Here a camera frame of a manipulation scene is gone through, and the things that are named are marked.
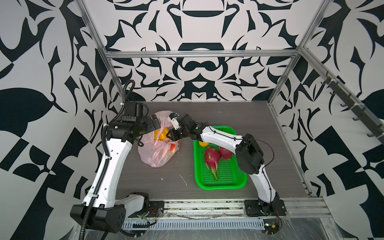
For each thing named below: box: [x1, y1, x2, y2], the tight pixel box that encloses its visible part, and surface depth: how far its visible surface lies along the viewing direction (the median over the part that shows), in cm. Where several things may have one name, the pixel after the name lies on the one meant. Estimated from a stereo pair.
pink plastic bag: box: [137, 110, 182, 168], surface depth 81 cm
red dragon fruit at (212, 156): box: [204, 147, 221, 180], surface depth 85 cm
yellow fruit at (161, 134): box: [154, 127, 169, 141], surface depth 87 cm
